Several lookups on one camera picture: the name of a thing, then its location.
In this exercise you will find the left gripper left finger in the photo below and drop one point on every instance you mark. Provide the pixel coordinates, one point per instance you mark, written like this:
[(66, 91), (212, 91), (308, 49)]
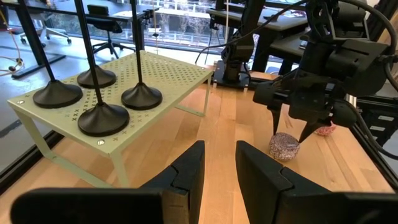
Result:
[(186, 174)]

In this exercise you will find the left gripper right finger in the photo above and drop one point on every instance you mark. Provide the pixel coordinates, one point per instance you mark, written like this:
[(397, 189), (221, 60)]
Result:
[(258, 186)]

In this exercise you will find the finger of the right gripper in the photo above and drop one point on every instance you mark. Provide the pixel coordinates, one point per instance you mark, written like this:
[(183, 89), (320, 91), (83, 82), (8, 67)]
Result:
[(276, 118), (311, 129)]

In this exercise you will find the red patterned tin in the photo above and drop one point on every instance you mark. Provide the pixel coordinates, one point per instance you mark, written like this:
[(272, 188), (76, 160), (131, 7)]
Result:
[(326, 130)]

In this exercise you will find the maroon patterned tin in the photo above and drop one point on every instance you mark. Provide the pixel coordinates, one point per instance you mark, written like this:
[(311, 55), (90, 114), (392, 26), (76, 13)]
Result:
[(283, 147)]

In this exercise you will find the black candlestick holder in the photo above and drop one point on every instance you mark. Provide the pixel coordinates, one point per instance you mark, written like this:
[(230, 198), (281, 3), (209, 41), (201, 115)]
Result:
[(103, 121), (57, 95), (102, 79), (141, 98)]

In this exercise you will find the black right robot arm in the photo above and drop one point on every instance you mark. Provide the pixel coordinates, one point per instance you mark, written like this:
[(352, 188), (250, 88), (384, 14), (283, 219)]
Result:
[(237, 53)]

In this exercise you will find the black desk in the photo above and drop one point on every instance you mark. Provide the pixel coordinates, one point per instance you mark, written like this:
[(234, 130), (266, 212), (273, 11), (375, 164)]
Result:
[(280, 23)]

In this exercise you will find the green perforated metal shelf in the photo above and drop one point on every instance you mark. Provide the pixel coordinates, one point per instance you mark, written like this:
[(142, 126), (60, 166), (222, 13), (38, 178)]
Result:
[(174, 74)]

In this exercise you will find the black office chair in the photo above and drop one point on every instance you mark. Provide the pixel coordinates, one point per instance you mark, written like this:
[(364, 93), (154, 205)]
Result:
[(109, 26)]

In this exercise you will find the white office chair base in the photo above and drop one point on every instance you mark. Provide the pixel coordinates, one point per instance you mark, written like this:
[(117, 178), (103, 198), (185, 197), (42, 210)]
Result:
[(45, 32)]

